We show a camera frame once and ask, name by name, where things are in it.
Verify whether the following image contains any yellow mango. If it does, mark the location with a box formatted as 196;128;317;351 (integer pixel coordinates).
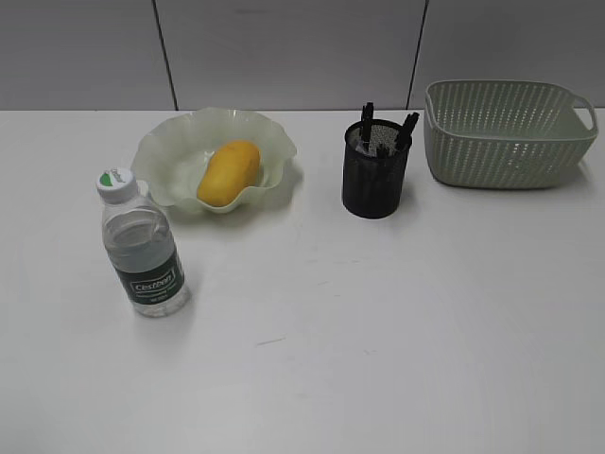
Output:
197;140;261;207

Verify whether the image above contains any clear plastic water bottle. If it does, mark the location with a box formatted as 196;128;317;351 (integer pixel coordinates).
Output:
96;167;190;318

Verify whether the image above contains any translucent wavy glass plate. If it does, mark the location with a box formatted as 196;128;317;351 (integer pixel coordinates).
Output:
131;107;297;214

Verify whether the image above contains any black marker pen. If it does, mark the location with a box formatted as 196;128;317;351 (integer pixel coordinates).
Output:
394;113;420;151
397;112;420;143
360;102;374;154

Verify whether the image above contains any grey white eraser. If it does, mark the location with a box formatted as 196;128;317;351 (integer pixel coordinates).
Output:
376;144;391;159

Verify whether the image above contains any green plastic woven basket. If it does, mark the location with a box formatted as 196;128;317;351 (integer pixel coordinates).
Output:
423;79;599;190

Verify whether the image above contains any black mesh pen holder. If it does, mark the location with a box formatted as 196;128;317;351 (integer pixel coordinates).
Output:
341;119;412;218

